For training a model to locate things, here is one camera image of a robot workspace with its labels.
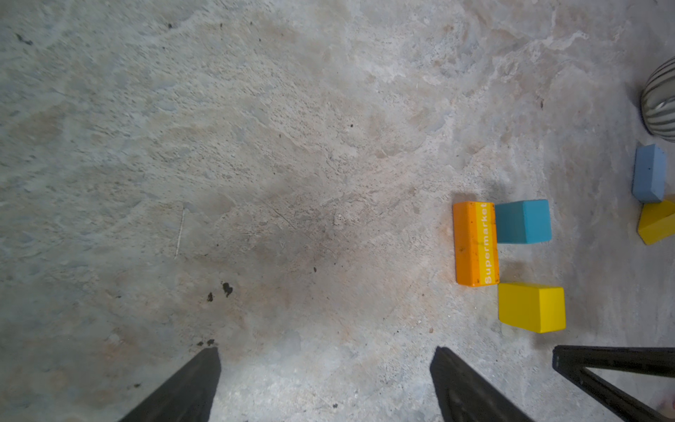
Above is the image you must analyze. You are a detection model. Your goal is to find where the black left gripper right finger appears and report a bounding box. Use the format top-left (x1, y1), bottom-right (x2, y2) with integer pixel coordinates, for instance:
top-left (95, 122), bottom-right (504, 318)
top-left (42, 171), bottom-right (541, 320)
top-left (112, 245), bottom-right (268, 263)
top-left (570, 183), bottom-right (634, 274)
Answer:
top-left (430, 346), bottom-right (533, 422)

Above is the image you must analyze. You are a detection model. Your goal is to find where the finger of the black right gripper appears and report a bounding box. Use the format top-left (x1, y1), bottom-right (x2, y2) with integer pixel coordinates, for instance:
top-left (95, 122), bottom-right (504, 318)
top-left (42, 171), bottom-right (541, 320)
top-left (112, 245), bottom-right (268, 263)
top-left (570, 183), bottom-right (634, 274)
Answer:
top-left (552, 345), bottom-right (674, 421)

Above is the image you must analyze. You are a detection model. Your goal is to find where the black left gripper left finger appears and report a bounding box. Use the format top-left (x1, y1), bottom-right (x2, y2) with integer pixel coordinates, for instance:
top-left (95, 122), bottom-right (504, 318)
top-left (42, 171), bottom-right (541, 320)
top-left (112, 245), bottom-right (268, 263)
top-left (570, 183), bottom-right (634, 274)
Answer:
top-left (120, 347), bottom-right (221, 422)

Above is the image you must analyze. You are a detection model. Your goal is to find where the yellow wooden cube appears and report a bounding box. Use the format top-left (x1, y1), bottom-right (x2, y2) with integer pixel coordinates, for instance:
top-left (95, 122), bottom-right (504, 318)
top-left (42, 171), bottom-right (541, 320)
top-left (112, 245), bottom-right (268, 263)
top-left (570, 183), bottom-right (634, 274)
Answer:
top-left (497, 282), bottom-right (566, 333)

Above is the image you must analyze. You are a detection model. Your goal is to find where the teal wooden cube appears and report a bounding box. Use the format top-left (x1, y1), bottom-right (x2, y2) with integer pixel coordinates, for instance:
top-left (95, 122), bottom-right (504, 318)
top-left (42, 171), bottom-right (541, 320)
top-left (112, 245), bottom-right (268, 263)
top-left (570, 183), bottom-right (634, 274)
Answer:
top-left (495, 200), bottom-right (553, 244)

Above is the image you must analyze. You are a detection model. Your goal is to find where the orange supermarket wooden block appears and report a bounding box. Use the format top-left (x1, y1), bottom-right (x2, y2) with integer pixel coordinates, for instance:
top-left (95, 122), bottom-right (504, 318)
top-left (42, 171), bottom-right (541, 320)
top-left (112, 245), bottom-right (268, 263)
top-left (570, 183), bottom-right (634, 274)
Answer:
top-left (453, 202), bottom-right (500, 288)

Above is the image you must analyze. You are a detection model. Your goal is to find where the light blue wooden block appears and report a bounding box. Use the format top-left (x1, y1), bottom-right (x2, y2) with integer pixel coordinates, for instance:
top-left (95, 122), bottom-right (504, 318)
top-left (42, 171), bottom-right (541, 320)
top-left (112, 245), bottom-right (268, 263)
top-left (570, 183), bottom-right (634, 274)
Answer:
top-left (632, 144), bottom-right (667, 203)

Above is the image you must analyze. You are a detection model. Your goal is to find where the yellow rectangular wooden block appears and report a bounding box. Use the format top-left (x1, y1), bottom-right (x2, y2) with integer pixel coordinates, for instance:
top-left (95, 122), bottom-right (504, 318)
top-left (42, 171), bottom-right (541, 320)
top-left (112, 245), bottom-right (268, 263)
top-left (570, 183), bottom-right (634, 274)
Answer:
top-left (637, 200), bottom-right (675, 245)

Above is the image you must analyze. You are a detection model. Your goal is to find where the striped ceramic mug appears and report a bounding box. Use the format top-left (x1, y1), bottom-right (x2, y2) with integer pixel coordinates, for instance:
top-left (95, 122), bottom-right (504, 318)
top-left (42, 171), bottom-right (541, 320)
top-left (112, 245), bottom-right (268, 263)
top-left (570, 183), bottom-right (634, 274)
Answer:
top-left (640, 57), bottom-right (675, 142)

